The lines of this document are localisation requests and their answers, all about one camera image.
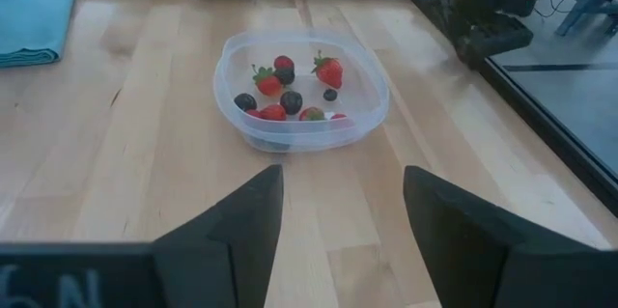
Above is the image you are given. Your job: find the red strawberry with green leaves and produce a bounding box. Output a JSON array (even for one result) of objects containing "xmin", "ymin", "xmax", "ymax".
[
  {"xmin": 251, "ymin": 64, "xmax": 284, "ymax": 98},
  {"xmin": 297, "ymin": 105, "xmax": 326, "ymax": 122},
  {"xmin": 311, "ymin": 50, "xmax": 345, "ymax": 91}
]

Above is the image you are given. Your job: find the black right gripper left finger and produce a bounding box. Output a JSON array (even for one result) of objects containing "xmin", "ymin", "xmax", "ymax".
[{"xmin": 153, "ymin": 163, "xmax": 285, "ymax": 308}]

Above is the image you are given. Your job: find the teal folded cloth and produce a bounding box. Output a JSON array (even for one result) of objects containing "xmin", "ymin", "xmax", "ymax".
[{"xmin": 0, "ymin": 0, "xmax": 77, "ymax": 69}]

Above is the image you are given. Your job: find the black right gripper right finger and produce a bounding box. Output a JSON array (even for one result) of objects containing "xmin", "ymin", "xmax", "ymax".
[{"xmin": 403, "ymin": 165, "xmax": 527, "ymax": 308}]

